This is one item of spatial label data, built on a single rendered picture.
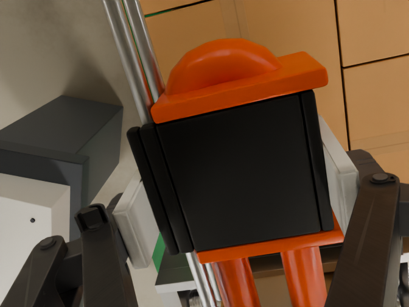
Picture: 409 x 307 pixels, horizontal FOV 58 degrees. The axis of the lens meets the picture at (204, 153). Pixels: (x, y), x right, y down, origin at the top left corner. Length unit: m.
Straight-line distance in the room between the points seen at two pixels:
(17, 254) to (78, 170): 0.20
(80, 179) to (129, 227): 0.61
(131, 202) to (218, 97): 0.06
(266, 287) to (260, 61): 0.15
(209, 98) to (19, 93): 1.51
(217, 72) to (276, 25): 0.67
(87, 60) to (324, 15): 0.93
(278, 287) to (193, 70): 0.15
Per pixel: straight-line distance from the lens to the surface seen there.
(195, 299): 1.18
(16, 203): 0.74
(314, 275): 0.22
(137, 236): 0.16
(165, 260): 1.13
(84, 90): 1.52
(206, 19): 0.83
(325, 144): 0.17
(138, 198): 0.16
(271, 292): 0.26
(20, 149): 0.80
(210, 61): 0.17
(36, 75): 1.59
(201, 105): 0.15
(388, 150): 0.96
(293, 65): 0.17
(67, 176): 0.77
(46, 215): 0.73
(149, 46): 0.19
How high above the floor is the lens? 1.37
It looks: 66 degrees down
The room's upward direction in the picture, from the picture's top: 168 degrees counter-clockwise
